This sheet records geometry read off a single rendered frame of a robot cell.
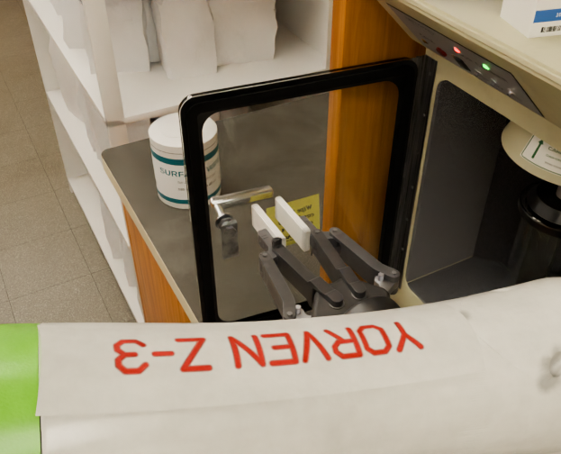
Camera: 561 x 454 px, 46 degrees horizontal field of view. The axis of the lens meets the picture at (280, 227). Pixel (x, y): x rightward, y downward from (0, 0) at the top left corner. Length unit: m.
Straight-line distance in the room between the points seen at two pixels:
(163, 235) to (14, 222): 1.77
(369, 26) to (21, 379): 0.67
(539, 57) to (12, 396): 0.46
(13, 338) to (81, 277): 2.30
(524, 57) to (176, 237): 0.82
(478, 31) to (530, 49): 0.05
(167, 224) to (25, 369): 0.99
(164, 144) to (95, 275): 1.44
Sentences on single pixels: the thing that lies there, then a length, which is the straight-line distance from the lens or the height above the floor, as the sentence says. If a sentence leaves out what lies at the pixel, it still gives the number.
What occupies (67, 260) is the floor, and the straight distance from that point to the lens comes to 2.72.
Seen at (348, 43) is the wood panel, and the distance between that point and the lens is 0.86.
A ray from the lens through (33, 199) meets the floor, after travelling 3.09.
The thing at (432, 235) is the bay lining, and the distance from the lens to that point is 1.02.
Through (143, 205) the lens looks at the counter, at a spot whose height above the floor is 0.94.
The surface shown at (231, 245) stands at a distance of 0.86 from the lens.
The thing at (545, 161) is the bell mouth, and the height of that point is 1.33.
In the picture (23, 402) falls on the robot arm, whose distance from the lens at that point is 0.30.
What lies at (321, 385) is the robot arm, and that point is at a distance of 0.33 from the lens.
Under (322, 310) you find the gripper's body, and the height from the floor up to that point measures 1.29.
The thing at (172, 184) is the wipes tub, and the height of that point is 1.00.
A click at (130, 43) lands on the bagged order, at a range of 1.86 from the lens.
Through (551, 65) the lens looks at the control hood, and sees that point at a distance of 0.58.
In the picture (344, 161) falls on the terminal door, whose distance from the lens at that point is 0.87.
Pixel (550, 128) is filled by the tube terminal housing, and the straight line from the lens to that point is 0.74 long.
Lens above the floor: 1.74
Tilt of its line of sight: 39 degrees down
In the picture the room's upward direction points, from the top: straight up
